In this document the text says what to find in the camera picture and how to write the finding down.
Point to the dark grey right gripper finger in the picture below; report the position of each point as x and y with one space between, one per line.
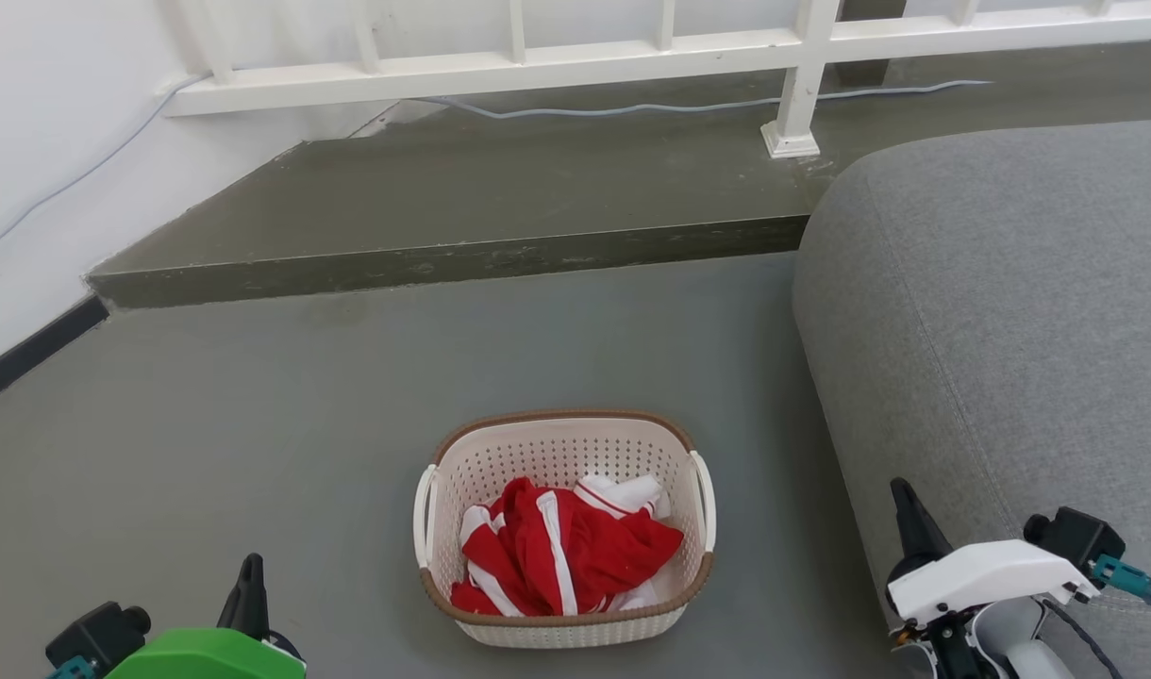
915 538

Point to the red and white garment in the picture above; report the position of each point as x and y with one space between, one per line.
575 556

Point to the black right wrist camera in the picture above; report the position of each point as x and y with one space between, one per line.
1075 536

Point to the white metal railing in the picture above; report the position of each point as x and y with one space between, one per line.
519 68

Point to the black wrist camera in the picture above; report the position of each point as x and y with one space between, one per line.
1075 536
99 634

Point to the grey fabric sofa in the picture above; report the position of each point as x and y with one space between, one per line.
1009 302

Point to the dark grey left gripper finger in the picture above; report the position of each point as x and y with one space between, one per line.
248 604

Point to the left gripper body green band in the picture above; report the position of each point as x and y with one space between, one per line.
208 655

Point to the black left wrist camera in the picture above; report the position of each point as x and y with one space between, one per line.
99 634

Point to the black baseboard strip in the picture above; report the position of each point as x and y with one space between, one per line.
28 354

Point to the white laundry basket brown rim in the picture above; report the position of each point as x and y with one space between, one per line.
547 448

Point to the dark grey pillar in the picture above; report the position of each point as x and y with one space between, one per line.
860 71

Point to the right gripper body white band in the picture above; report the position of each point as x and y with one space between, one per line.
981 571

